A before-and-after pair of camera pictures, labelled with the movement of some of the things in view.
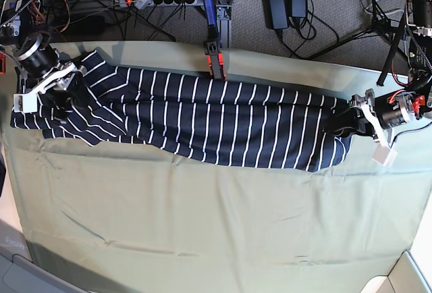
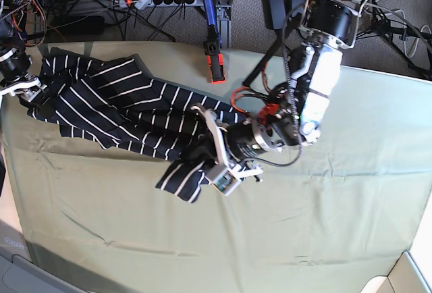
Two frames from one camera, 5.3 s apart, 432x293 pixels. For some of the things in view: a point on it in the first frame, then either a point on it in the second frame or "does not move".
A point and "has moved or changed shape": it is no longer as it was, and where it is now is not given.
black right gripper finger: (61, 100) to (34, 108)
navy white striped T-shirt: (201, 117) has moved or changed shape
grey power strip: (144, 1) does not move
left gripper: (346, 121) to (204, 148)
